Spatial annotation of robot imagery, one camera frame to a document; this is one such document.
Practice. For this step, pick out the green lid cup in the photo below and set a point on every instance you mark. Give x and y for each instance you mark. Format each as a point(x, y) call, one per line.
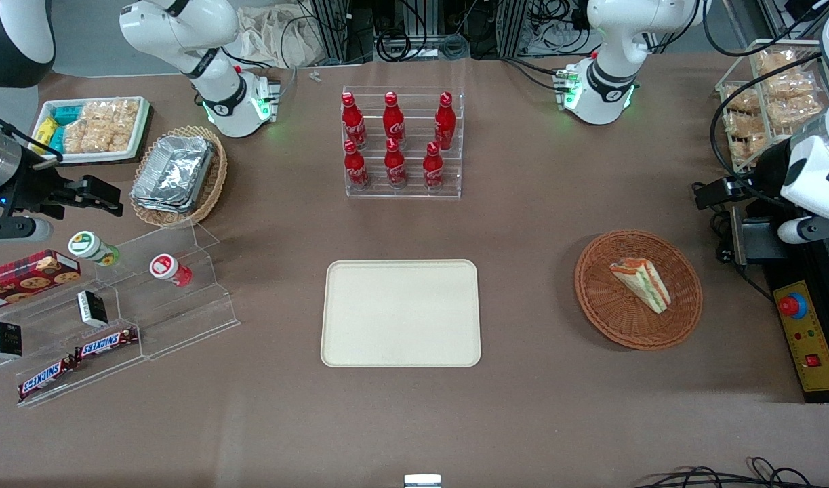
point(89, 246)

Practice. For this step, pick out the white snack tray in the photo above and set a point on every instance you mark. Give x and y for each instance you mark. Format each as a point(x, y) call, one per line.
point(142, 135)

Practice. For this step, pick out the black box with silver edge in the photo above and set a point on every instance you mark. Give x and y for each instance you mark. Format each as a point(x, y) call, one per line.
point(760, 237)

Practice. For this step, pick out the clear acrylic stepped shelf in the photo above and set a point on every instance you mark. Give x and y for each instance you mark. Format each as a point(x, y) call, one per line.
point(184, 318)

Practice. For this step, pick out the red cola bottle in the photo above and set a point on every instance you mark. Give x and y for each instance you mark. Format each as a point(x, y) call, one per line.
point(445, 122)
point(355, 168)
point(353, 122)
point(393, 120)
point(394, 166)
point(433, 169)

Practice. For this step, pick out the round brown wicker basket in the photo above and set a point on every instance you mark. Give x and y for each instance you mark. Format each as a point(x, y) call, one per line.
point(617, 322)

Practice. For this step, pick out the snickers bar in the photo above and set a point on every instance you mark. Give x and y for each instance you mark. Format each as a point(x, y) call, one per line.
point(45, 379)
point(106, 343)

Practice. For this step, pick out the crumpled white plastic bag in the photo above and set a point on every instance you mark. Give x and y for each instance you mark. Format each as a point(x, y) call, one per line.
point(268, 34)

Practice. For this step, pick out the aluminium frame post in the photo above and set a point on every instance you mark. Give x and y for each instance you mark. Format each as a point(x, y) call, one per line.
point(512, 27)
point(329, 30)

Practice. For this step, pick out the rice cracker bag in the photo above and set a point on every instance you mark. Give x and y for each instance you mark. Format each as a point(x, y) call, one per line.
point(123, 139)
point(85, 139)
point(112, 110)

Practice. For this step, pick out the yellow emergency stop control box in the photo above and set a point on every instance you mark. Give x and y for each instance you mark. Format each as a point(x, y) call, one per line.
point(811, 339)

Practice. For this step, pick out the red lid cup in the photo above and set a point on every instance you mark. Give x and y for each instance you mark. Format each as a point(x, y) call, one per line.
point(167, 268)

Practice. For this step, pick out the yellow snack packet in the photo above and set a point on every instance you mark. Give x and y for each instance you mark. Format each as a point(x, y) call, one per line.
point(43, 132)

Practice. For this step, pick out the stacked aluminium foil containers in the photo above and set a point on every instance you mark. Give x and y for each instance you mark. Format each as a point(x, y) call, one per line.
point(173, 173)

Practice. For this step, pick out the clear bag of crackers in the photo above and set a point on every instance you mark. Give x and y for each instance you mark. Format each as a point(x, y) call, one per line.
point(794, 110)
point(777, 62)
point(790, 86)
point(745, 124)
point(750, 148)
point(741, 100)

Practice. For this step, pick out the oval light wicker basket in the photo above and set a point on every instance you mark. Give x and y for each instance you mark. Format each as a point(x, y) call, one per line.
point(214, 186)

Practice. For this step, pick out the small black box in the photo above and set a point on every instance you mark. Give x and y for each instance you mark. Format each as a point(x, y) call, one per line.
point(92, 308)
point(6, 340)

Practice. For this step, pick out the clear acrylic bottle rack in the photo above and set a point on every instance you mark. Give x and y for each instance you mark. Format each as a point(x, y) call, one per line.
point(455, 183)

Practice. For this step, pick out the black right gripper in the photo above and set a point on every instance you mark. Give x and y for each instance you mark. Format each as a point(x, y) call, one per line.
point(29, 186)

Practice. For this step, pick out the triangle sandwich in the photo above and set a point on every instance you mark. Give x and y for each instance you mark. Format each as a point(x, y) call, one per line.
point(641, 285)

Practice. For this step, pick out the teal snack packet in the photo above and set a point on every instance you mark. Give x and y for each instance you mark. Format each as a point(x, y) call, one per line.
point(58, 139)
point(67, 114)

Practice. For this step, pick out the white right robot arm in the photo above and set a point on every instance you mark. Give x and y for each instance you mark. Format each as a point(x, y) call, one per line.
point(184, 34)

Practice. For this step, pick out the red cookie box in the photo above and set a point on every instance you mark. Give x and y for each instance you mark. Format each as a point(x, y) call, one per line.
point(28, 278)

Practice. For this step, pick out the small white block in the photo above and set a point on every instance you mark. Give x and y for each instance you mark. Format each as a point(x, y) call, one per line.
point(422, 481)

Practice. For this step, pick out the cream rectangular tray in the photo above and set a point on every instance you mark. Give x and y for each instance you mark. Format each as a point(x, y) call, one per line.
point(400, 315)

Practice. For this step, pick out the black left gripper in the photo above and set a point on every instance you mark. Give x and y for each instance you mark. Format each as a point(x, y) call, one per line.
point(766, 170)

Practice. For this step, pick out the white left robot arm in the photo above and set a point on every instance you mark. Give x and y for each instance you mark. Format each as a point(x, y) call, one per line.
point(614, 41)

